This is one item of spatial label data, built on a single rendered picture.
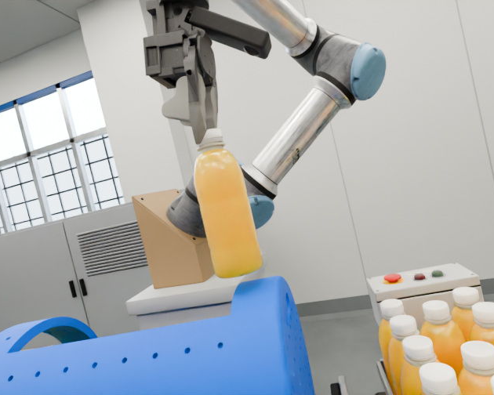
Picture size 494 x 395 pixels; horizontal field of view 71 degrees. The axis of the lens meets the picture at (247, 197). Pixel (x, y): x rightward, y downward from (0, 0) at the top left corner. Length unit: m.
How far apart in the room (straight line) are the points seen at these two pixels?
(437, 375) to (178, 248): 0.67
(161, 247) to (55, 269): 1.91
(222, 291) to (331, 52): 0.62
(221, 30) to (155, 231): 0.62
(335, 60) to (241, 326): 0.63
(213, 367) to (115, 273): 2.13
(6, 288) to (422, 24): 3.87
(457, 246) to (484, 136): 0.93
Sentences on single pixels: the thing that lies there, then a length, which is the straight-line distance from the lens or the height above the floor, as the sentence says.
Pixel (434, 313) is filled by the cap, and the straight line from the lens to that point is 0.67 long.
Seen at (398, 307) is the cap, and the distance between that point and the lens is 0.70.
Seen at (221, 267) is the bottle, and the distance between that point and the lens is 0.48.
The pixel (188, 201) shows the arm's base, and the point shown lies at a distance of 0.96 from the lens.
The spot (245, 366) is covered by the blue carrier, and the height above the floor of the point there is 1.18.
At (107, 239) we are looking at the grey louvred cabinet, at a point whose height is 1.24.
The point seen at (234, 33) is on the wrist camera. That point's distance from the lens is 0.52.
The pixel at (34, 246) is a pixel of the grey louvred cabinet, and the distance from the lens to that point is 2.93.
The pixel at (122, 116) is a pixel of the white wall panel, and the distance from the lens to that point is 3.58.
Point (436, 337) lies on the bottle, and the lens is 0.68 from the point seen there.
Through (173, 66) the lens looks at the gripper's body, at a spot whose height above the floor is 1.56.
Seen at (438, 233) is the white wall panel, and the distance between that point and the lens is 3.39.
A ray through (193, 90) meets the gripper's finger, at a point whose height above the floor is 1.51.
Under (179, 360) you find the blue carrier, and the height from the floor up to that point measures 1.19.
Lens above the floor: 1.38
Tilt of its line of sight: 2 degrees down
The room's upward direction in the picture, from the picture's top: 13 degrees counter-clockwise
